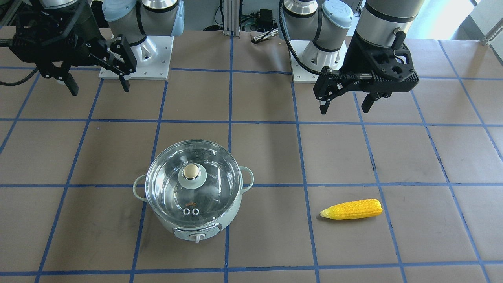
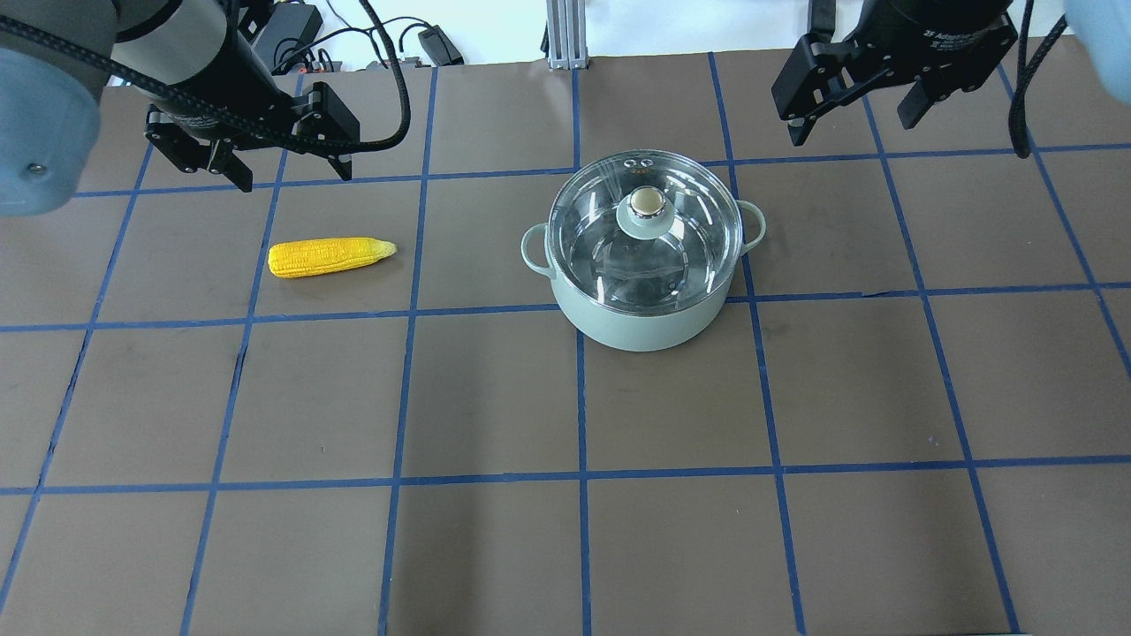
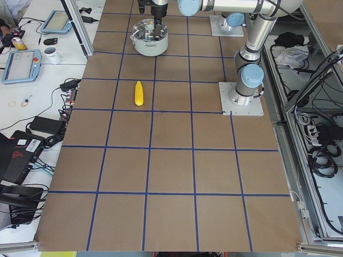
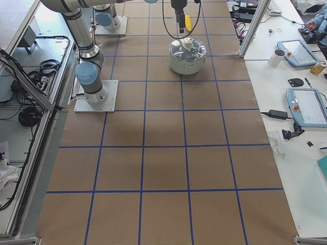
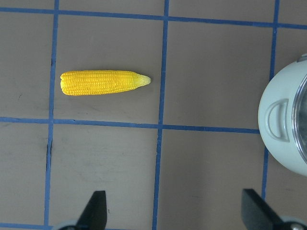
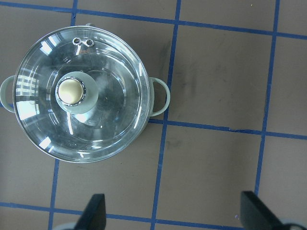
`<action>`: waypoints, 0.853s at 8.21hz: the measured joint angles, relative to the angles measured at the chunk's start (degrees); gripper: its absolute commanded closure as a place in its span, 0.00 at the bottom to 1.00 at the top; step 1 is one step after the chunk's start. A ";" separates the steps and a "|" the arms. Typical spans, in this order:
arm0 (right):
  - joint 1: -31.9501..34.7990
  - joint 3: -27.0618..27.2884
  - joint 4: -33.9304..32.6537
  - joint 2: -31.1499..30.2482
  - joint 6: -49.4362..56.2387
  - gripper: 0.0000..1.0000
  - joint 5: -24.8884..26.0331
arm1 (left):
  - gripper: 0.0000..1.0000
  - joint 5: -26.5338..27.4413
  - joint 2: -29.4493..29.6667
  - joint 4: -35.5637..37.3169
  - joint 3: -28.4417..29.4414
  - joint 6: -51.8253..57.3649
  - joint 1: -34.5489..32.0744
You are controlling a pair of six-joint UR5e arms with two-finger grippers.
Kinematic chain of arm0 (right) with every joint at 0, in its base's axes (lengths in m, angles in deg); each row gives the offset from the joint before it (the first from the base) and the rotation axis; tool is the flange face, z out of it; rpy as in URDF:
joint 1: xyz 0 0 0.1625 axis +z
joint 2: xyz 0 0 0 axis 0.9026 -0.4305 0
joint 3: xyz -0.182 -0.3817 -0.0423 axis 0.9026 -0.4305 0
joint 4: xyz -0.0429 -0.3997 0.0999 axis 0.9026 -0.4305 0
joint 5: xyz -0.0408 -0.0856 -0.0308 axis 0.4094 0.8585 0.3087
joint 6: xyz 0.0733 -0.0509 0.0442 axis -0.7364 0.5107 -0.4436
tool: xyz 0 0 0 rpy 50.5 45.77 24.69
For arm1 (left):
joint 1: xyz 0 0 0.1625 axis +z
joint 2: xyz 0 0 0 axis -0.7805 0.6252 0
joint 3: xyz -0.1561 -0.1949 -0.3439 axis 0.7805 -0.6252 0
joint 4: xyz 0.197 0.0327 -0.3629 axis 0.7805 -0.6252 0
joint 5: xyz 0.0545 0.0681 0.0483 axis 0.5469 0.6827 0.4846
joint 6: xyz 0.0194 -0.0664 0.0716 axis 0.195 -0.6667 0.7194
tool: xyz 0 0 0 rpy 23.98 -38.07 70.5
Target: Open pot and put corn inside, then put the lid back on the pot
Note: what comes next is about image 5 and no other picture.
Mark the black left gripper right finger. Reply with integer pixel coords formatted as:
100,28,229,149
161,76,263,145
241,189,284,230

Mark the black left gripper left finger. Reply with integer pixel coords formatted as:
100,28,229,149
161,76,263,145
76,191,107,230

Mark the glass pot lid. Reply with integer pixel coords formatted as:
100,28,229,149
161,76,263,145
292,76,307,162

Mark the yellow corn cob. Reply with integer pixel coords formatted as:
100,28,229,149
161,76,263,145
60,70,151,96

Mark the pale green cooking pot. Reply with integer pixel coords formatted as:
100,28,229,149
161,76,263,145
258,54,307,176

